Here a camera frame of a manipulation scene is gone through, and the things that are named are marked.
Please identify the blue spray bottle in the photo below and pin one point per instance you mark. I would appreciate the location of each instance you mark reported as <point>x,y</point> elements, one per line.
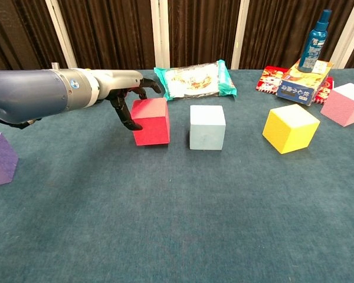
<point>312,44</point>

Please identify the red foam cube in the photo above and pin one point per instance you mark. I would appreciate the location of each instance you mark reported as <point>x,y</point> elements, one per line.
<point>152,123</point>

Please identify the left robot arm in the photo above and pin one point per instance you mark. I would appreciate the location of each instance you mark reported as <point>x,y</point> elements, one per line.
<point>32,91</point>

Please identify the pink foam cube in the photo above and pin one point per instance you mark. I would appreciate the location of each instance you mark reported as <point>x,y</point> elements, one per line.
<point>345,103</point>

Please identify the yellow blue snack box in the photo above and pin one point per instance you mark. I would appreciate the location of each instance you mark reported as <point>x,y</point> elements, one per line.
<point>301,88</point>

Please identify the light blue foam cube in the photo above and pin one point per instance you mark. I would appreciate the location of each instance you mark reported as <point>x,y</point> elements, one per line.
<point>207,129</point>

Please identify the yellow foam cube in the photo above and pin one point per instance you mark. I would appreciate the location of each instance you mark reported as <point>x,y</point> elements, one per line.
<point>289,129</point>

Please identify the white screen frame post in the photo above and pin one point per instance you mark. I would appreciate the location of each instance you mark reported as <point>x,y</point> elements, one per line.
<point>160,32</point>
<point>240,32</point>
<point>346,32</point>
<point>60,32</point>

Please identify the teal felt table mat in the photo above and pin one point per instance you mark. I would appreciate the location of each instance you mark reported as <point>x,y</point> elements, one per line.
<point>177,212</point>

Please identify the red cartoon snack packet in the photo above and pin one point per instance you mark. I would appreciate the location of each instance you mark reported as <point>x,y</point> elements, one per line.
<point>268,79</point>

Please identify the purple foam cube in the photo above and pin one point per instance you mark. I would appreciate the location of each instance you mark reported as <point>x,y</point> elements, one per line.
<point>0,162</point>

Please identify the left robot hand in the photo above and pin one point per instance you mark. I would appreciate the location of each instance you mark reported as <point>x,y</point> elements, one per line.
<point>118,81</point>

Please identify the teal white snack bag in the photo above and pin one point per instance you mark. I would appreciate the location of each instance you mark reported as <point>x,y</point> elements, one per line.
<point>191,81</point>

